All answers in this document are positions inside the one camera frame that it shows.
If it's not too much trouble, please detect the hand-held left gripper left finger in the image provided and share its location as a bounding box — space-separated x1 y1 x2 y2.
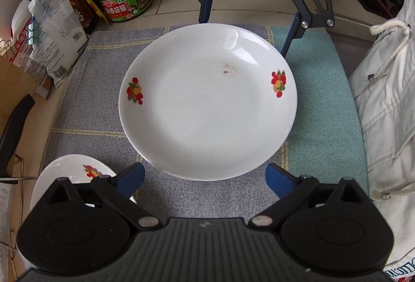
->
45 163 163 231

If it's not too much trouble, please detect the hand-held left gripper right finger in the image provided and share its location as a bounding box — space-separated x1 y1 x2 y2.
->
248 163 368 231

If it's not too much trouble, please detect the white floral plate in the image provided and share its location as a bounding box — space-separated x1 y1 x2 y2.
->
31 154 137 214
118 23 298 181

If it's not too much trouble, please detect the blue grey checkered towel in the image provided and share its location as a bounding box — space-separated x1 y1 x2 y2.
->
40 24 370 227

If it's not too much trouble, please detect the white jacket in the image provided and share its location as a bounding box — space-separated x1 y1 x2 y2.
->
348 0 415 282

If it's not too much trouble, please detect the wooden cutting board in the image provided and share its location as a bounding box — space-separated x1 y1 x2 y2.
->
0 53 52 140

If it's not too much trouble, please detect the white plastic bag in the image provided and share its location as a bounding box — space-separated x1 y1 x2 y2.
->
29 0 89 89

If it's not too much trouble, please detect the red white packet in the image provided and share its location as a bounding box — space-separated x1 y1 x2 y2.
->
5 0 54 99

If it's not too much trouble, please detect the metal wire rack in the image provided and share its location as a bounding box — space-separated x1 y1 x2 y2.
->
0 176 39 252

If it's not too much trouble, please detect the steel cleaver black handle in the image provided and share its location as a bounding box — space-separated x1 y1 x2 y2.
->
0 94 35 257

